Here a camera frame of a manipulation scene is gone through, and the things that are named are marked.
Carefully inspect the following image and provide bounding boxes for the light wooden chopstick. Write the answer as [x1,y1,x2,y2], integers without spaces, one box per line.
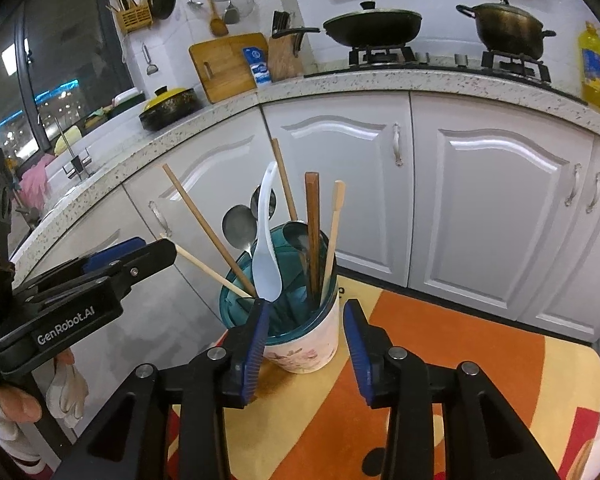
[157,233,253,306]
[162,164,257,297]

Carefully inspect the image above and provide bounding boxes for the large steel spoon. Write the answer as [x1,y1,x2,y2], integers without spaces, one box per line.
[222,205,257,256]

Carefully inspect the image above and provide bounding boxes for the steel fork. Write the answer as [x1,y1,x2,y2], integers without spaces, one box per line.
[271,138,298,221]

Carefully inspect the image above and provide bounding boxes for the pale bamboo chopstick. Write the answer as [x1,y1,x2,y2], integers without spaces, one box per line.
[321,180,347,301]

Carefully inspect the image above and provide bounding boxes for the white kitchen cabinets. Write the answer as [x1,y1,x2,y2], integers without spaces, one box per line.
[9,90,600,461]

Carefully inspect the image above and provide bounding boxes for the left hand white glove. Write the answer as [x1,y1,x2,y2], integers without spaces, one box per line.
[0,349,88,479]

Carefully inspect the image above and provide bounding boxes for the pink rubber glove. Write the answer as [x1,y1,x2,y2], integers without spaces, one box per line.
[20,154,55,210]

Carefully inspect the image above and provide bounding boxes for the sink faucet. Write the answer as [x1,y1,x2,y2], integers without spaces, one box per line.
[54,120,93,181]

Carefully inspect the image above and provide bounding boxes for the floral utensil holder teal rim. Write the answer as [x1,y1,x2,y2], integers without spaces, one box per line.
[219,224,340,374]

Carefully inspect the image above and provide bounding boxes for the black yellow casserole pot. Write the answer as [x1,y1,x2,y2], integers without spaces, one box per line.
[138,86,204,132]

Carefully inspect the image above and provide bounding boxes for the orange yellow patterned mat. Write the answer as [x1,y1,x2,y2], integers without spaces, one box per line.
[165,274,600,480]

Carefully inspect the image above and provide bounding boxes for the hanging peeler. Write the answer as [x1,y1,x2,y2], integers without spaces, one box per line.
[142,44,159,76]

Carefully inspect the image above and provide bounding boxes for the wooden cutting board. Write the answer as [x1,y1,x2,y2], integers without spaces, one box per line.
[188,32,268,104]

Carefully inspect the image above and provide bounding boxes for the blue white packet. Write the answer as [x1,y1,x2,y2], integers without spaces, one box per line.
[242,47,272,87]

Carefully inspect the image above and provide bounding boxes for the wooden knife block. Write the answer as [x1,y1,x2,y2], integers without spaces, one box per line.
[268,11,304,82]

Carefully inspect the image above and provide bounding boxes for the wooden spatula hanging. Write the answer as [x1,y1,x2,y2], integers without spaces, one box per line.
[207,0,228,37]

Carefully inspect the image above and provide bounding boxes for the bamboo utensil basket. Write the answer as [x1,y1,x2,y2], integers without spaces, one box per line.
[106,0,152,36]

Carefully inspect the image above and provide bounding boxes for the gas stove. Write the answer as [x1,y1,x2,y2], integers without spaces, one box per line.
[348,46,552,84]

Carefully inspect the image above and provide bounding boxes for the black wok with lid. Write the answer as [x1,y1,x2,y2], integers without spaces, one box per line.
[272,0,422,50]

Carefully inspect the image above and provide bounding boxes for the yellow cooking oil bottle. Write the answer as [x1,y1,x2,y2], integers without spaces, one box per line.
[578,22,600,108]

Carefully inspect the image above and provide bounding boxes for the dark stock pot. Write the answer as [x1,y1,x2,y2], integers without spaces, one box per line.
[455,0,557,60]

